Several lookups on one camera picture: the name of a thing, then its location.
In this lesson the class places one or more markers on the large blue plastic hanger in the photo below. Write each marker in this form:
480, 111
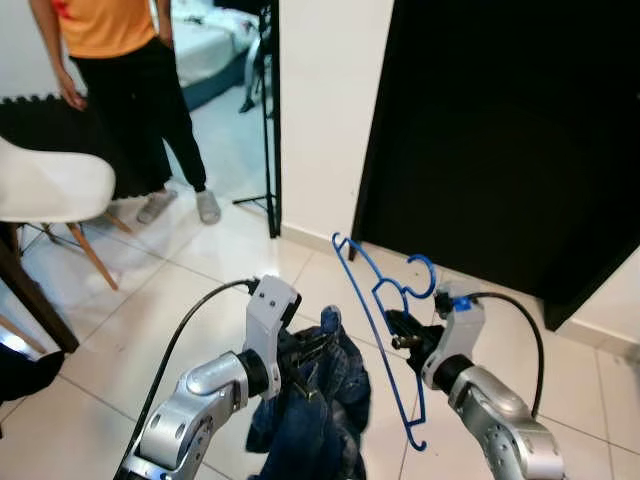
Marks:
378, 350

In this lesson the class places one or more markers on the blue denim jeans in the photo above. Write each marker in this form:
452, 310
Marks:
335, 400

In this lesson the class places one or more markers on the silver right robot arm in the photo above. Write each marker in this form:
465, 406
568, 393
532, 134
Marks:
500, 420

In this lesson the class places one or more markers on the blue tape piece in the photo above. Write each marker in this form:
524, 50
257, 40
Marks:
462, 303

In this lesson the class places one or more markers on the black door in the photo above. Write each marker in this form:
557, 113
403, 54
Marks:
500, 150

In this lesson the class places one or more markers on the black tripod stand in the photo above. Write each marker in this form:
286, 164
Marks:
272, 150

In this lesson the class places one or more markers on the dark navy cloth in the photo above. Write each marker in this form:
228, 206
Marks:
25, 375

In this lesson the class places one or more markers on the white chair with wooden legs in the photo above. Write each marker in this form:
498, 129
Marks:
50, 185

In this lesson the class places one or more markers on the bed with white bedding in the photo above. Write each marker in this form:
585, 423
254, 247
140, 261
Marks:
215, 50

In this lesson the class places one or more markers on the person in orange shirt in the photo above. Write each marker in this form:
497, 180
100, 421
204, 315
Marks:
110, 25

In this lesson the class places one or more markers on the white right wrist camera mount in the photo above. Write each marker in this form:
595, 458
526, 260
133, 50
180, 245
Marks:
458, 335

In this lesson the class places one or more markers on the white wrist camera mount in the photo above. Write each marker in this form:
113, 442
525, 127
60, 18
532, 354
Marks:
458, 335
268, 320

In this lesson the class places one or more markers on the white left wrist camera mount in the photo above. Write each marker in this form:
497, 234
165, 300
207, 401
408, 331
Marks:
268, 320

